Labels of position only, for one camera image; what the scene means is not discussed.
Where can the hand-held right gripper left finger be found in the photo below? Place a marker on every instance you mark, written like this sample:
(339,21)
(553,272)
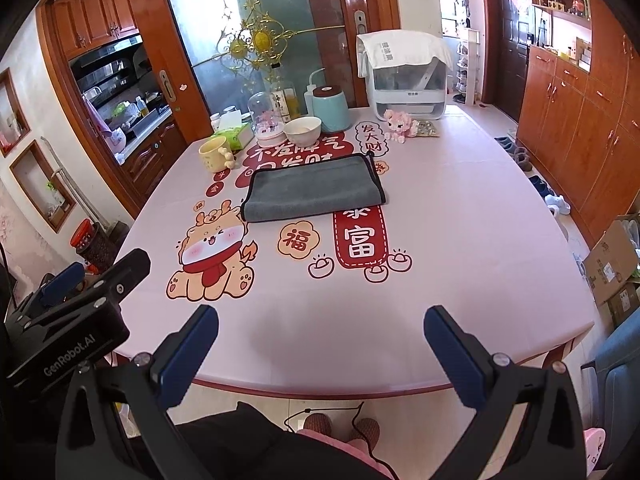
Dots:
(192,355)

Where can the yellow mug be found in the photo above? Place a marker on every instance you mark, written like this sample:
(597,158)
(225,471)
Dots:
(215,155)

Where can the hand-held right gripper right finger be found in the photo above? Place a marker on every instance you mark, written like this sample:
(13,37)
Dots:
(450,355)

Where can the frosted glass sliding door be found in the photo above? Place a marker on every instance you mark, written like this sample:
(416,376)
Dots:
(210,25)

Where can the white bowl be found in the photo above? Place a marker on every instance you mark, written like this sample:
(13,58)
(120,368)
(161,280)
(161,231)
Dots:
(302,130)

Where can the wooden wall cabinet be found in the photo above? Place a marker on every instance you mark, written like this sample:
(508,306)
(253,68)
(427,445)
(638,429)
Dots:
(585,125)

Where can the labelled glass bottle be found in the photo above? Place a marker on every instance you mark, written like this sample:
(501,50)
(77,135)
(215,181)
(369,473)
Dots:
(280,100)

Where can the large cardboard box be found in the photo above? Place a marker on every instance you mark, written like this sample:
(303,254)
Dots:
(612,255)

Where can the dark blue slippers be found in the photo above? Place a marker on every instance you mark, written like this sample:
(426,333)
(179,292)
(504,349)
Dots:
(540,185)

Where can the small cardboard box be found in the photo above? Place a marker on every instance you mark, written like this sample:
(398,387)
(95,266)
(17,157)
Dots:
(622,310)

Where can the blue chair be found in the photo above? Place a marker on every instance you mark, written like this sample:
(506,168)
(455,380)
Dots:
(620,365)

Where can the red bucket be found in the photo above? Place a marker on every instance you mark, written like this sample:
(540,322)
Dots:
(84,235)

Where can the white shoe rack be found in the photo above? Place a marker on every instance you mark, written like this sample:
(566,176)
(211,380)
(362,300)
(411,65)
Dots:
(467,67)

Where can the white countertop appliance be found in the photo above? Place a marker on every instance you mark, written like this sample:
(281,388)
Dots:
(407,92)

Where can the black range hood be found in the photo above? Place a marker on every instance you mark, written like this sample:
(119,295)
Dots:
(107,62)

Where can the small white jar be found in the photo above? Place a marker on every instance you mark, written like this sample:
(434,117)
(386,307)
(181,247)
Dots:
(215,122)

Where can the pink printed tablecloth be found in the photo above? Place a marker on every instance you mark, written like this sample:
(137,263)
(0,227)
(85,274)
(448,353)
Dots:
(350,270)

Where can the white slippers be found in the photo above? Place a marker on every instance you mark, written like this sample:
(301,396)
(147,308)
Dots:
(557,205)

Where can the person's black trousers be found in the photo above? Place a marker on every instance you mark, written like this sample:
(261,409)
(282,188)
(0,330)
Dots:
(235,447)

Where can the wooden wall niche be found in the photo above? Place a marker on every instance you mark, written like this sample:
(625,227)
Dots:
(42,185)

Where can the green tissue box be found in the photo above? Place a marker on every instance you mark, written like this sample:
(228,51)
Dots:
(237,136)

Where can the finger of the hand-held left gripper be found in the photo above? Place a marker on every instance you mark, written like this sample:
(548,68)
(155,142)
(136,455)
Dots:
(60,282)
(117,277)

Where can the silver blister pack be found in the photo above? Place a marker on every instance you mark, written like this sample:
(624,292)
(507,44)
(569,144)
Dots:
(427,129)

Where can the wooden kitchen cabinets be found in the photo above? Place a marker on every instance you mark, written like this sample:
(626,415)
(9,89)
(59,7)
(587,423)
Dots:
(95,15)

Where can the dark entry door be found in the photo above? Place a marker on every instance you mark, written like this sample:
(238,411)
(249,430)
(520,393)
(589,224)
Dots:
(512,60)

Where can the clear glass dome jar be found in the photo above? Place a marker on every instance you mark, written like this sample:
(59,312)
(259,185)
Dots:
(265,115)

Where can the grey slippers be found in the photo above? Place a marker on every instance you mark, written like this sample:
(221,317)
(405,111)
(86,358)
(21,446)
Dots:
(523,157)

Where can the person's pink slipper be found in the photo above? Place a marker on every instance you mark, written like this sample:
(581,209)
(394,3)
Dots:
(318,423)
(367,429)

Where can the grey towel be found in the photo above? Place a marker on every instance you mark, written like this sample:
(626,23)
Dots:
(312,187)

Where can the white cloth cover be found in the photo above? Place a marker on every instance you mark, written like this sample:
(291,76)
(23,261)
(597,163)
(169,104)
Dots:
(400,47)

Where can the teal electric kettle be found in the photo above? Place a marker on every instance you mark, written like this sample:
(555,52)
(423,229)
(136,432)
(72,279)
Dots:
(330,110)

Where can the pink plush toy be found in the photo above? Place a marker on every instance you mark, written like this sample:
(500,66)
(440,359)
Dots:
(400,125)

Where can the gold door ornament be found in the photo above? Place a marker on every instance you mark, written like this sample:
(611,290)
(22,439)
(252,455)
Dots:
(260,37)

